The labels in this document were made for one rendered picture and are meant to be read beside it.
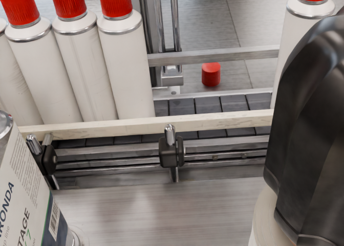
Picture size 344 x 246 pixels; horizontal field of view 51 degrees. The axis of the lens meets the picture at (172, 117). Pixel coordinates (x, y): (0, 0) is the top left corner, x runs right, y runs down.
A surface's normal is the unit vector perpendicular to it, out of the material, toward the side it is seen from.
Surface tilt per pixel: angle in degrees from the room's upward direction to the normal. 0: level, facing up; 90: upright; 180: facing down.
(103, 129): 90
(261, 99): 0
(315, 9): 42
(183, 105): 0
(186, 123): 90
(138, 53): 90
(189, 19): 0
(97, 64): 90
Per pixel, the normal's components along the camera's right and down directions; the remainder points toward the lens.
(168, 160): 0.03, 0.69
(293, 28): -0.73, 0.50
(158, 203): -0.07, -0.72
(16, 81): 0.77, 0.40
